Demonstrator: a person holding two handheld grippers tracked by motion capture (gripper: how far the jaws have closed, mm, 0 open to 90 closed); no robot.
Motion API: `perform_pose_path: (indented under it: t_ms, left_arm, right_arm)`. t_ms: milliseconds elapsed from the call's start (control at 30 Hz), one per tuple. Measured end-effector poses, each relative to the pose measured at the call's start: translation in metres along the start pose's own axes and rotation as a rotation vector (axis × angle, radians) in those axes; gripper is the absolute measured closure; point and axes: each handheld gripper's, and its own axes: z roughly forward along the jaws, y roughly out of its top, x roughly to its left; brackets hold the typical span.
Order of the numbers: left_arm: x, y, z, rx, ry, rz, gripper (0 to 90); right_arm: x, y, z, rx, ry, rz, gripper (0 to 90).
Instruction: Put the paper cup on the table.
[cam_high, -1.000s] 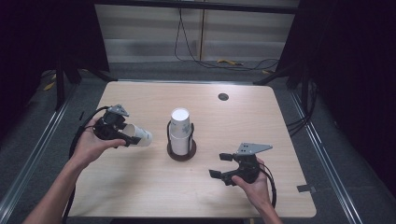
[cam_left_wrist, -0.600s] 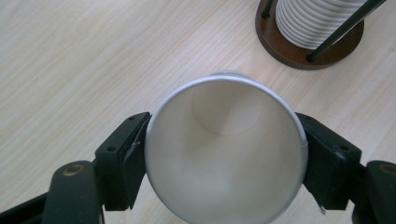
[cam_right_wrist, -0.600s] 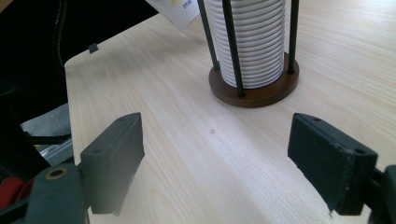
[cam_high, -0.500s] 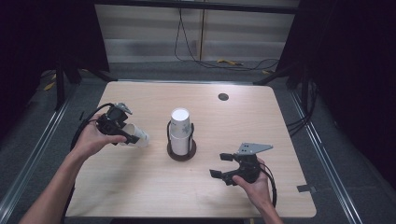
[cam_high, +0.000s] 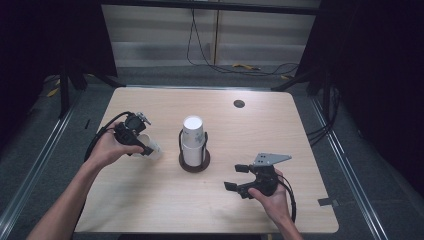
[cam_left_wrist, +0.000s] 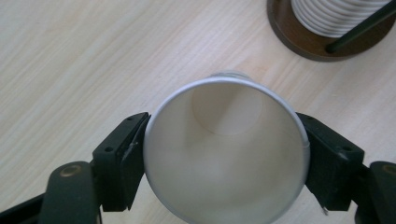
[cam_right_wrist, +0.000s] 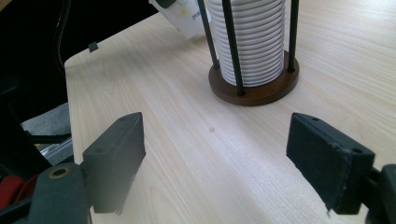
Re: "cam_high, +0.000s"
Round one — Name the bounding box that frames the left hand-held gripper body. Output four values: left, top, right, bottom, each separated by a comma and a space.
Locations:
113, 111, 153, 147

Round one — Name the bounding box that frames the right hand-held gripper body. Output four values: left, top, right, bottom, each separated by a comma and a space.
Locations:
236, 152, 293, 200

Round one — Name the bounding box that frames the single white paper cup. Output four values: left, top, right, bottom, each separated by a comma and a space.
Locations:
131, 132, 164, 161

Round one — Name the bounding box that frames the dark round cup holder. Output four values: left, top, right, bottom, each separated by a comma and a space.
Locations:
178, 129, 211, 174

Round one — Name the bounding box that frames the stack of white paper cups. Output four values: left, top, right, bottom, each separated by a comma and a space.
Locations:
181, 115, 206, 167

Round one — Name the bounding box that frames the person's right hand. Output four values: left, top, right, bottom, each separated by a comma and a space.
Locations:
247, 168, 291, 225

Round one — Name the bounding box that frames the person's left hand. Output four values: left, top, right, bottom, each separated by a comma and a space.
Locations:
89, 121, 145, 168

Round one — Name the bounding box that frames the grey tape strip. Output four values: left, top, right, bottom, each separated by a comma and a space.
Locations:
317, 197, 340, 208

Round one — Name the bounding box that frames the black metal stand leg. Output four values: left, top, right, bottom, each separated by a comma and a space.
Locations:
58, 64, 118, 118
270, 68, 334, 96

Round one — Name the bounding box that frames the dark curtain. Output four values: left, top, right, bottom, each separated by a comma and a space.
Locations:
0, 0, 118, 149
294, 0, 424, 198

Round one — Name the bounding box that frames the left hand-held gripper black cable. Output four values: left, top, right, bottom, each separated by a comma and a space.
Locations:
83, 111, 133, 163

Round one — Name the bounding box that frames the hand-held gripper black cable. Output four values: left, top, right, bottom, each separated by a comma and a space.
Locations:
83, 111, 133, 163
275, 169, 298, 224

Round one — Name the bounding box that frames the right hand-held gripper black cable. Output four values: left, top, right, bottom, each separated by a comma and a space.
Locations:
275, 169, 298, 224

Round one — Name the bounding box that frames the bundle of black floor cables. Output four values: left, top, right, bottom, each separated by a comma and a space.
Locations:
305, 84, 342, 148

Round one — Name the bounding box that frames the metal floor rail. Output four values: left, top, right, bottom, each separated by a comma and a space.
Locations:
0, 84, 84, 234
308, 94, 391, 240

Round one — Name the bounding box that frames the long black wall cable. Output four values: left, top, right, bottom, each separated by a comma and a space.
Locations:
185, 7, 300, 77

